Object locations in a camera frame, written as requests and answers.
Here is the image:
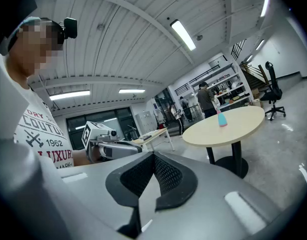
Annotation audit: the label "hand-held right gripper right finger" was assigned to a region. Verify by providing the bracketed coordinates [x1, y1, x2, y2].
[140, 151, 284, 240]

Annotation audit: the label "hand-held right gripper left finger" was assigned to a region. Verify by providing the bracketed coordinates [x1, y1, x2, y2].
[40, 151, 155, 240]

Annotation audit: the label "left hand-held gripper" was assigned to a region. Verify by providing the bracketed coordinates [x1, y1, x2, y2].
[82, 120, 144, 164]

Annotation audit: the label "person's left forearm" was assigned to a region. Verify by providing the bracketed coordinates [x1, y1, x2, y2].
[71, 149, 92, 167]

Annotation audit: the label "rectangular wooden desk white legs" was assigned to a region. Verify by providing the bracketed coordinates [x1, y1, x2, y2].
[130, 127, 176, 152]

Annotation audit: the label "white lockers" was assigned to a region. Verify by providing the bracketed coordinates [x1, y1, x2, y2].
[135, 110, 157, 133]

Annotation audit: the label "black framed window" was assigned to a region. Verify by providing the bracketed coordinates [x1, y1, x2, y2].
[65, 106, 141, 151]

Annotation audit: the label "long ceiling light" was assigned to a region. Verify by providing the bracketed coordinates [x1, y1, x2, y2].
[49, 90, 91, 102]
[259, 0, 272, 18]
[169, 18, 197, 52]
[118, 88, 146, 94]

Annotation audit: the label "person's white printed shirt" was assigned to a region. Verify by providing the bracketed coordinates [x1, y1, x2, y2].
[13, 85, 76, 170]

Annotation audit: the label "white shelf unit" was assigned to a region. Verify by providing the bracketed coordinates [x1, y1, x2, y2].
[192, 61, 253, 112]

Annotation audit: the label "black office chair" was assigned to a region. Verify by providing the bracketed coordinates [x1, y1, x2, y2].
[259, 60, 287, 122]

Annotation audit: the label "wooden staircase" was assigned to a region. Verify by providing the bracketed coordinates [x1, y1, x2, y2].
[239, 61, 271, 93]

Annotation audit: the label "person's head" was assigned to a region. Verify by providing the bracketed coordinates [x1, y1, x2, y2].
[4, 16, 66, 85]

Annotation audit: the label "black table pedestal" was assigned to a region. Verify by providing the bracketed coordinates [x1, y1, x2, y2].
[205, 140, 249, 179]

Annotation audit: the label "black head-worn camera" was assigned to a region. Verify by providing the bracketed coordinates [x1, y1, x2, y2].
[58, 17, 78, 40]

